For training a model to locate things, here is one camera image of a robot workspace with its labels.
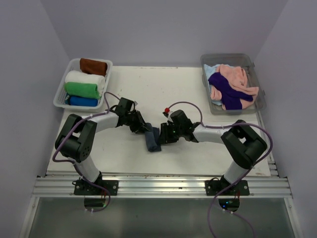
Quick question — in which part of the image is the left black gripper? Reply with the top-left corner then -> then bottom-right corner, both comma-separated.
125,110 -> 151,133

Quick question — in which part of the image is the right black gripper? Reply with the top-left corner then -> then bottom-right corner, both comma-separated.
158,122 -> 183,144

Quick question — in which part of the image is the dark grey-blue towel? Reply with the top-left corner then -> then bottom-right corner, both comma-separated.
144,123 -> 161,153

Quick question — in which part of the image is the brown towel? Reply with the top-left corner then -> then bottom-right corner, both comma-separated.
80,58 -> 107,76

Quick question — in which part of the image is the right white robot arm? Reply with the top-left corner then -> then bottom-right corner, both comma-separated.
159,108 -> 267,195

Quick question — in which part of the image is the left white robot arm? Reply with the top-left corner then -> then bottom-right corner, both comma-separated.
52,98 -> 151,195

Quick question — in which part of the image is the purple towel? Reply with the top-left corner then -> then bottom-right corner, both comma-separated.
208,72 -> 254,110

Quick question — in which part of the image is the blue rolled towel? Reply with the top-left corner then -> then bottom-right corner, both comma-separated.
65,95 -> 98,107

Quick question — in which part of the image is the light blue towel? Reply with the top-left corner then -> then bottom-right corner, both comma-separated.
204,64 -> 219,86

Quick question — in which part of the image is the green rolled towel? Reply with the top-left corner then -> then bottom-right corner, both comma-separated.
64,82 -> 101,99

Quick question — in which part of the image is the clear grey plastic bin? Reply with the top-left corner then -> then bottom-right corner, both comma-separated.
200,53 -> 266,115

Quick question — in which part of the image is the white rolled towel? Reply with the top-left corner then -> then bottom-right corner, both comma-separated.
65,70 -> 106,95

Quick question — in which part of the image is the pink towel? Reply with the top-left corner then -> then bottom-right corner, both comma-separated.
211,64 -> 259,107

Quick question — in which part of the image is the white plastic basket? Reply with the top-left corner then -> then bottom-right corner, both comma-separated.
53,58 -> 113,111

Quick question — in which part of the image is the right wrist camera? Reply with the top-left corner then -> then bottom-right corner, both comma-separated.
163,107 -> 173,123

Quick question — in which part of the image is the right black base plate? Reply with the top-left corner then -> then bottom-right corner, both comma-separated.
205,177 -> 250,196

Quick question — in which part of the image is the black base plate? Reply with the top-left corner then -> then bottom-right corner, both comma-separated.
72,179 -> 119,196
205,177 -> 250,196

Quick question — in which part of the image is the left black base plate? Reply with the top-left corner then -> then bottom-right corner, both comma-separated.
72,179 -> 119,196

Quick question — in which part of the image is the aluminium front rail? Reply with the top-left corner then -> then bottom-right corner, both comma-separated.
32,174 -> 292,198

